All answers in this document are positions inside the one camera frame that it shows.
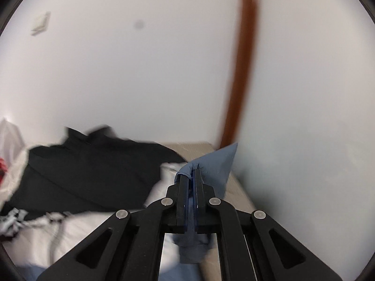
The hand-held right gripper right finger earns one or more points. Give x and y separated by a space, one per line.
198 199

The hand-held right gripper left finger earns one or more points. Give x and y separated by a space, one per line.
183 202

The blue garment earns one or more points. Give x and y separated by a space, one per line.
215 166

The black garment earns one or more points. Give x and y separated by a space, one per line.
88 175

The beige striped bedspread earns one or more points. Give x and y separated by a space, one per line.
199 152

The white garment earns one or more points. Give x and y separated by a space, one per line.
76 240

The black and white patterned cloth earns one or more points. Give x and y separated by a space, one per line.
13 219

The white crumpled cloth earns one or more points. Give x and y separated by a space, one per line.
11 140

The red and black cloth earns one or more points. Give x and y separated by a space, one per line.
2 166

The brown wooden door frame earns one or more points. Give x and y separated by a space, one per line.
244 49

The white wall switch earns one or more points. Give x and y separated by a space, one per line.
41 23

